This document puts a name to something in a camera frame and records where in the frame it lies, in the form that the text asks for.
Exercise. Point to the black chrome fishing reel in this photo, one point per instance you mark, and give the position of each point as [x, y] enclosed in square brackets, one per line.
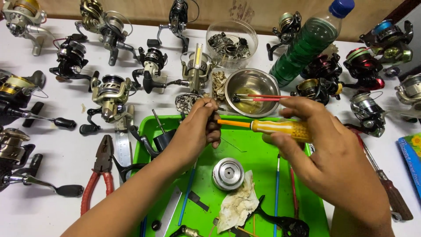
[70, 57]

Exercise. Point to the black brass spool fishing reel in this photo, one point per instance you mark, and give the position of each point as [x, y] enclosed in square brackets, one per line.
[314, 90]

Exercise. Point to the bottle of green liquid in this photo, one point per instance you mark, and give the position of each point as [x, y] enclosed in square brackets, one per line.
[306, 46]

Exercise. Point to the silver black reel piece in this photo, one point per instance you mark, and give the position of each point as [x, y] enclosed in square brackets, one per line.
[186, 232]

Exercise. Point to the perforated silver reel part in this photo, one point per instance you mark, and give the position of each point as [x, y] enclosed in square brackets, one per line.
[184, 102]

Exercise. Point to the clear round plastic container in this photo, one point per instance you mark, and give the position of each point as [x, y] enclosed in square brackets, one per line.
[232, 64]

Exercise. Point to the black white fishing reel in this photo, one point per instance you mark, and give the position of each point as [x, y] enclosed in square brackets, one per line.
[153, 64]

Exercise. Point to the dirty crumpled rag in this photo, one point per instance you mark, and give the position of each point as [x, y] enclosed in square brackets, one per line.
[218, 84]

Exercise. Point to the champagne silver fishing reel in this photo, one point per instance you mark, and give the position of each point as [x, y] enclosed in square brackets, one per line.
[110, 95]

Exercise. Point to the person's right hand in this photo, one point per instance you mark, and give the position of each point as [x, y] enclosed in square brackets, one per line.
[342, 164]

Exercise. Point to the beige fishing reel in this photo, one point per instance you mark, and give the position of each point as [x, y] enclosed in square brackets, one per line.
[187, 74]

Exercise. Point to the thin red stick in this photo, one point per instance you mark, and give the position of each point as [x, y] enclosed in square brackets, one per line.
[294, 194]

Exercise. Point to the red black fishing reel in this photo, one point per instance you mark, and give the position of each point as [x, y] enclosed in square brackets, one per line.
[363, 67]

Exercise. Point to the silver pen work light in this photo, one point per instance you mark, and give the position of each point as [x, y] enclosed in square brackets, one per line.
[198, 57]

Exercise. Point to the small black knob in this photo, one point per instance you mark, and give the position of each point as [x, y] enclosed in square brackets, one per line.
[156, 225]

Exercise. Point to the steel ruler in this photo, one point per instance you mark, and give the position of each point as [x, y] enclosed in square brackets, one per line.
[123, 144]

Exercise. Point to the silver gold fishing reel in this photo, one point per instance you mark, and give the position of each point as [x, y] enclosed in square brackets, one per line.
[23, 19]

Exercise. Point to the green plastic tray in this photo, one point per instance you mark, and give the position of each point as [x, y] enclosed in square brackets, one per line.
[230, 148]

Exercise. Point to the heap of small metal parts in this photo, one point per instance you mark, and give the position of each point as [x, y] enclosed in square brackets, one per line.
[228, 46]

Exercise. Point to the pale silver fishing reel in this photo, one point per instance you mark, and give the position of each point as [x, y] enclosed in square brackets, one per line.
[410, 90]

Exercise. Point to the dark grey bronze fishing reel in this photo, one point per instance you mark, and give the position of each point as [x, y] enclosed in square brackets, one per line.
[14, 154]

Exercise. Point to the silver black fishing reel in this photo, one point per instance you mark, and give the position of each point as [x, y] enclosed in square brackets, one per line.
[366, 112]

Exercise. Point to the stained white tissue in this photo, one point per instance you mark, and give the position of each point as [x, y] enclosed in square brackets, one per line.
[236, 204]

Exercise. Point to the slim black fishing reel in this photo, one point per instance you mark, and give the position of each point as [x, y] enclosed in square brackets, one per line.
[177, 18]

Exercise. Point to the blue spool fishing reel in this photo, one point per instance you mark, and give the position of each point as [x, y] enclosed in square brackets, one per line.
[389, 41]

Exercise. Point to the black green spool fishing reel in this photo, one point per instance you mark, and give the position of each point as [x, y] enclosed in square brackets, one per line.
[289, 24]

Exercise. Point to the person's left hand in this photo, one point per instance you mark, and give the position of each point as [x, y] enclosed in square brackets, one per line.
[189, 135]

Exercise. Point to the dark maroon fishing reel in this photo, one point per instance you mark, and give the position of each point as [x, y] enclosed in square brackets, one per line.
[324, 67]

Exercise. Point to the black reel body part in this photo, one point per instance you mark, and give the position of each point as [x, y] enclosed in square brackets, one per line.
[161, 141]

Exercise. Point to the blue tissue packet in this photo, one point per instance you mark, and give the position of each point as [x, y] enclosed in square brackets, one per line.
[411, 161]

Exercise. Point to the thin metal rod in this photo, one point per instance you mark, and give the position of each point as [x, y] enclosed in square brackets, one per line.
[158, 121]

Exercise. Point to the silver reel spool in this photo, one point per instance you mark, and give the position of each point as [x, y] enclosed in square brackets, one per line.
[228, 173]

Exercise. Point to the steel bowl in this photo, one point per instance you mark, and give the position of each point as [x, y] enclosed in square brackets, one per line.
[263, 82]

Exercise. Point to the olive grey fishing reel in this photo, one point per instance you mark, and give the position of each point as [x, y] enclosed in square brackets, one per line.
[110, 28]

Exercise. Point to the black gold fishing reel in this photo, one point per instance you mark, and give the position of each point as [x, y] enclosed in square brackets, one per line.
[18, 95]

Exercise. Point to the black flat strip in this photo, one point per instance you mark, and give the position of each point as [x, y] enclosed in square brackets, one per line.
[199, 200]

